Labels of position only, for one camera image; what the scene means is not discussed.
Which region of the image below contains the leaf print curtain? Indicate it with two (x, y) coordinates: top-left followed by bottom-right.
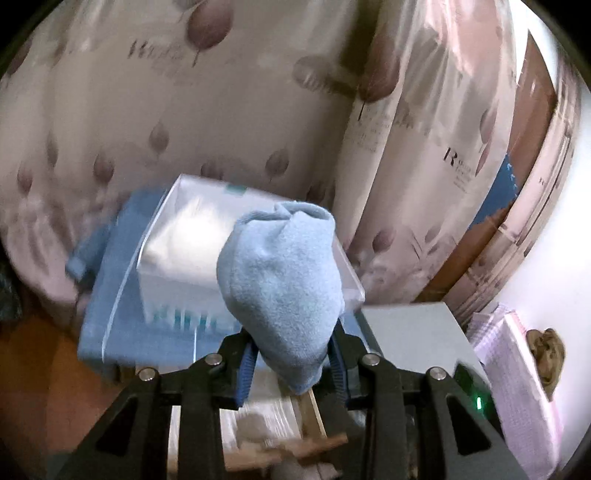
(0, 0), (583, 333)

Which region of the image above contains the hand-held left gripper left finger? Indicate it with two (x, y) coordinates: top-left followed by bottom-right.
(60, 332), (259, 480)

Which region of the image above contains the blue checked tablecloth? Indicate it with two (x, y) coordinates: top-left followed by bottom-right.
(65, 187), (370, 377)

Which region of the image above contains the light blue fleece underwear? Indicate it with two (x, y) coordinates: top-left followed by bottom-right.
(216, 200), (346, 395)

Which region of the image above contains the pink checked cloth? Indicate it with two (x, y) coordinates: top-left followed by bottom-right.
(470, 309), (566, 480)

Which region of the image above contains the cream ribbed underwear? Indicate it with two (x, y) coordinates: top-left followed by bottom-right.
(143, 203), (241, 287)

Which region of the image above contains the wooden drawer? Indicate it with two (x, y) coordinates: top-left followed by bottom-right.
(168, 388), (349, 480)

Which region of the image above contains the wooden frame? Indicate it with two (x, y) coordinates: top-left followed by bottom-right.
(422, 32), (560, 296)

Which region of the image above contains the blue sheet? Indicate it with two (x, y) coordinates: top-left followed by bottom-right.
(470, 154), (516, 232)

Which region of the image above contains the white cardboard box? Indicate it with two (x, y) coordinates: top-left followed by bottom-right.
(137, 174), (365, 330)

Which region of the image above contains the brown fluffy thing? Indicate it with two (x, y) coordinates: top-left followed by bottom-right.
(526, 328), (567, 400)

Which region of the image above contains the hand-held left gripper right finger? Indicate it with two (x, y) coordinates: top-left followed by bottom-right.
(325, 320), (527, 480)

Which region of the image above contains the grey white cabinet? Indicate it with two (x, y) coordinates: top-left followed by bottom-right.
(360, 302), (490, 407)

